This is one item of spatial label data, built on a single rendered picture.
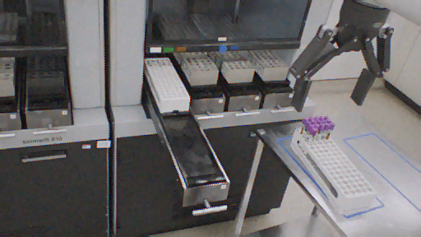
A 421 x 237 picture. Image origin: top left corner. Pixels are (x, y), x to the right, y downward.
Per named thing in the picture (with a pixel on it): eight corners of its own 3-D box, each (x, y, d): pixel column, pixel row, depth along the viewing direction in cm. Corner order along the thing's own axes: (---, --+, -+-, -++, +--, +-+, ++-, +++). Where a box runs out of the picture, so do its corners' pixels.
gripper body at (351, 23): (361, 8, 61) (340, 62, 67) (405, 7, 64) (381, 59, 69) (335, -12, 66) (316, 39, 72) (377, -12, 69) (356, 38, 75)
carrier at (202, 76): (215, 81, 158) (217, 67, 155) (217, 84, 156) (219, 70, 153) (187, 83, 154) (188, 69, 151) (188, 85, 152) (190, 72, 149)
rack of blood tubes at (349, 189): (289, 144, 131) (293, 129, 127) (316, 141, 134) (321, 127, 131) (339, 215, 108) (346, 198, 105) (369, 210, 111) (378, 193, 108)
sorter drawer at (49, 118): (28, 39, 183) (25, 20, 178) (61, 39, 188) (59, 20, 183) (27, 138, 129) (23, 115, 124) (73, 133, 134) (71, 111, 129)
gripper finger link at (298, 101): (312, 81, 71) (308, 81, 70) (301, 112, 75) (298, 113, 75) (304, 72, 73) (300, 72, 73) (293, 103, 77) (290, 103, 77)
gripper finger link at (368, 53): (349, 29, 70) (356, 24, 70) (366, 67, 78) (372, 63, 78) (363, 40, 68) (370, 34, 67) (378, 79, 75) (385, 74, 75)
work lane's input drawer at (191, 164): (136, 83, 165) (136, 63, 160) (168, 81, 170) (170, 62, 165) (186, 219, 111) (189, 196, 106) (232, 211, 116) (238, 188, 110)
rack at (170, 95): (142, 72, 159) (143, 58, 156) (167, 72, 163) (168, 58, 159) (160, 115, 137) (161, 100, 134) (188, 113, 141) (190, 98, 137)
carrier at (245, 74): (250, 79, 163) (253, 66, 160) (252, 81, 162) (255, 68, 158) (224, 81, 159) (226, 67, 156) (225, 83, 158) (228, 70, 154)
